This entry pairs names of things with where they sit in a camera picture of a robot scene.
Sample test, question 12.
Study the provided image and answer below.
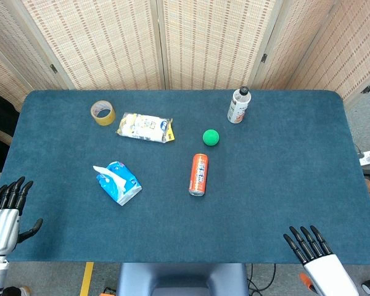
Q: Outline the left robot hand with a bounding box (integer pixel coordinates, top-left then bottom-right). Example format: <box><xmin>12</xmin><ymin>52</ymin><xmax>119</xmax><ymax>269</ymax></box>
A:
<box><xmin>0</xmin><ymin>176</ymin><xmax>44</xmax><ymax>256</ymax></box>

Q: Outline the blue table mat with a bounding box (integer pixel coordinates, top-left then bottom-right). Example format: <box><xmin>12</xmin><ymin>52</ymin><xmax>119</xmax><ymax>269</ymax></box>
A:
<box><xmin>0</xmin><ymin>89</ymin><xmax>370</xmax><ymax>265</ymax></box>

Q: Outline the white snack bag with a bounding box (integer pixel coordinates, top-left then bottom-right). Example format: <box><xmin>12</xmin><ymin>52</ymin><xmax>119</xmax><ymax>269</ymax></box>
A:
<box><xmin>115</xmin><ymin>112</ymin><xmax>176</xmax><ymax>144</ymax></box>

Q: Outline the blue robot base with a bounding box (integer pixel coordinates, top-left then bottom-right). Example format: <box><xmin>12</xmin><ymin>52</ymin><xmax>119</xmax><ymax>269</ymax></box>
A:
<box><xmin>115</xmin><ymin>262</ymin><xmax>249</xmax><ymax>296</ymax></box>

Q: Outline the white bottle black cap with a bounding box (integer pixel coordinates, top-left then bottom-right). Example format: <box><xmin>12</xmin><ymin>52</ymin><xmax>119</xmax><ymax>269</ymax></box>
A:
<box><xmin>227</xmin><ymin>86</ymin><xmax>252</xmax><ymax>125</ymax></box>

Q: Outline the green ball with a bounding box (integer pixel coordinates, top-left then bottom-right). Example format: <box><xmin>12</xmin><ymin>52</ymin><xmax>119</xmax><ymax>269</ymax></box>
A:
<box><xmin>202</xmin><ymin>128</ymin><xmax>220</xmax><ymax>146</ymax></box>

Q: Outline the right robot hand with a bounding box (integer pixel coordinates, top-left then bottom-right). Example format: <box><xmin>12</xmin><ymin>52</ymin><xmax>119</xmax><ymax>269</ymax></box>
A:
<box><xmin>282</xmin><ymin>225</ymin><xmax>360</xmax><ymax>296</ymax></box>

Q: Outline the yellow tape roll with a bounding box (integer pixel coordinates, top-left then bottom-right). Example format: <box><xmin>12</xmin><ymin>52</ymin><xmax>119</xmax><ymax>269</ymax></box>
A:
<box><xmin>90</xmin><ymin>99</ymin><xmax>117</xmax><ymax>127</ymax></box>

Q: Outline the black cable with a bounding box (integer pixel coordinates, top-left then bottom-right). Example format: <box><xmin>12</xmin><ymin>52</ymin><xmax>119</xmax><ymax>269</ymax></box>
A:
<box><xmin>246</xmin><ymin>263</ymin><xmax>277</xmax><ymax>296</ymax></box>

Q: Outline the orange drink can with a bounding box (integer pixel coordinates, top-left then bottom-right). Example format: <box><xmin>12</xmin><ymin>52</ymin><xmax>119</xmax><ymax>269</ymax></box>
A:
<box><xmin>188</xmin><ymin>153</ymin><xmax>209</xmax><ymax>197</ymax></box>

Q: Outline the blue tissue pack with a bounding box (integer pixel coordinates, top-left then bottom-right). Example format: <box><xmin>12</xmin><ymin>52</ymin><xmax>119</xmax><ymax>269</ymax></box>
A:
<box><xmin>95</xmin><ymin>160</ymin><xmax>143</xmax><ymax>207</ymax></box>

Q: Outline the woven folding screen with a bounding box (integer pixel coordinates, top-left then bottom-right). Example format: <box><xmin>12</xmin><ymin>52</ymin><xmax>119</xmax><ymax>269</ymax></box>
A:
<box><xmin>0</xmin><ymin>0</ymin><xmax>370</xmax><ymax>113</ymax></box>

